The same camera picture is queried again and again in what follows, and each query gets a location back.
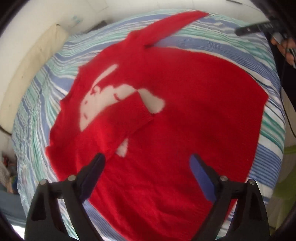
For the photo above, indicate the person's right hand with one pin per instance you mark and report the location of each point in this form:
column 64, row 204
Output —
column 283, row 48

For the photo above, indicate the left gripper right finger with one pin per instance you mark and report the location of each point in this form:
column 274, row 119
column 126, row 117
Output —
column 249, row 221

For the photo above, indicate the dark wooden nightstand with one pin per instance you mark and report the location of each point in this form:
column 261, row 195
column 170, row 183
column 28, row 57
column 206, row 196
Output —
column 97, row 26

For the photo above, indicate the cream padded headboard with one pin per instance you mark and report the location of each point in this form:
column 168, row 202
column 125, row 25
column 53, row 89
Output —
column 50, row 42

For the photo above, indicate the red knit sweater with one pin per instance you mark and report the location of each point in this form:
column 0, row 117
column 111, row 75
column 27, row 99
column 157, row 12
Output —
column 148, row 109

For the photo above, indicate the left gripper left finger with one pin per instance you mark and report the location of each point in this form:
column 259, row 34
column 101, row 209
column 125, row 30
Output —
column 44, row 221

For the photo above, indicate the pile of clothes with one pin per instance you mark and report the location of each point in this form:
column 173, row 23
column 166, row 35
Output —
column 9, row 173

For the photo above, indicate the wall socket with blue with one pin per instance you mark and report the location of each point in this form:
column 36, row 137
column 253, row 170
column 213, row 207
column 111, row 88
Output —
column 75, row 20

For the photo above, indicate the striped blue green bedspread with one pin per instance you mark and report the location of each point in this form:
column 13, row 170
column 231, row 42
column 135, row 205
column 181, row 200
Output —
column 214, row 35

